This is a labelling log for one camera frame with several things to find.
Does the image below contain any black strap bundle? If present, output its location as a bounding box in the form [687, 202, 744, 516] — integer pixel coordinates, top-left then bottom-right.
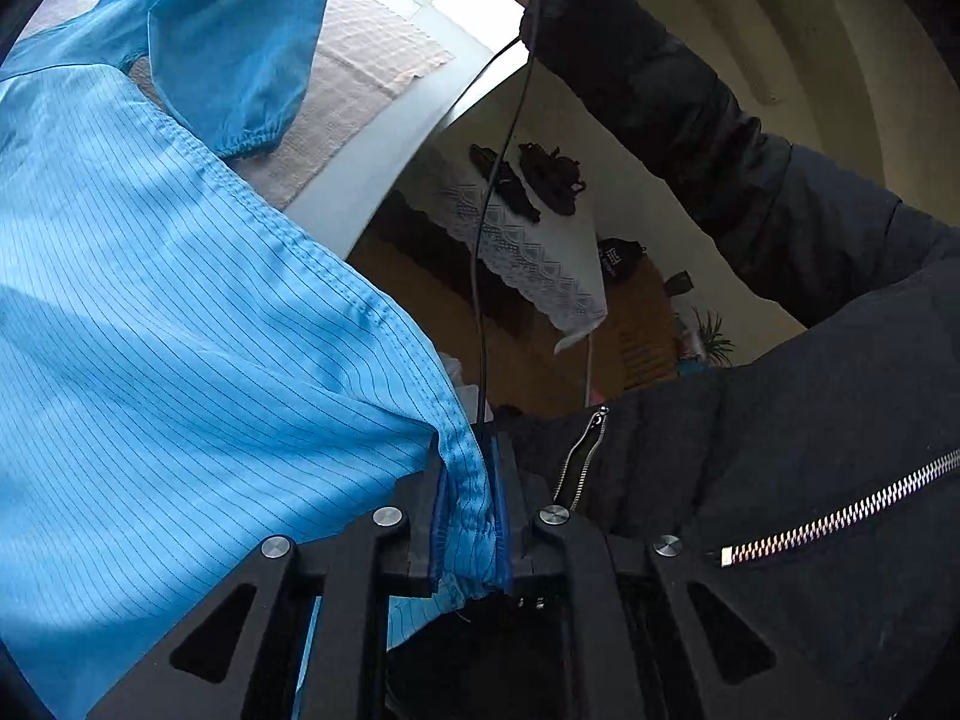
[469, 142, 542, 224]
[516, 141, 587, 215]

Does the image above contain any person's right forearm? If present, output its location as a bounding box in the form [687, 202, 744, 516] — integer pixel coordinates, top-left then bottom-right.
[520, 0, 796, 241]

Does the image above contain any blue striped work coat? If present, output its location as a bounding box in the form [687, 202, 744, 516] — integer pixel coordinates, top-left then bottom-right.
[0, 0, 515, 720]

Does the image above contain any brown wooden cabinet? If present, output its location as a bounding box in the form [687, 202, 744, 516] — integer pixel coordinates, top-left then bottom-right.
[349, 191, 680, 410]

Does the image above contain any green potted plant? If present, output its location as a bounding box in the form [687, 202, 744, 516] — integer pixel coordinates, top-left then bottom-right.
[686, 306, 737, 370]

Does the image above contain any black cap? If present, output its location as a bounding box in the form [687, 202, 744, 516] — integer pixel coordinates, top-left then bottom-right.
[596, 236, 650, 286]

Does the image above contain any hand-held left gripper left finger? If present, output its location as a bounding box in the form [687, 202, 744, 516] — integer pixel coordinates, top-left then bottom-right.
[86, 461, 455, 720]

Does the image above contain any black cable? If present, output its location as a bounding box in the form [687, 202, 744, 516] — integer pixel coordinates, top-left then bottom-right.
[469, 0, 542, 425]

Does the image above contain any pink checked blanket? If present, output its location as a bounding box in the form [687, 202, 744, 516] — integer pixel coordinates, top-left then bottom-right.
[127, 0, 460, 212]

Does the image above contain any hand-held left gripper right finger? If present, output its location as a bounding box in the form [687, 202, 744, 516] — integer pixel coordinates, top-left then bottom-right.
[486, 427, 852, 720]

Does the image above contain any white lace covered table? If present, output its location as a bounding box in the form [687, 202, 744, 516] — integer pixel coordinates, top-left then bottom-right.
[416, 141, 610, 355]

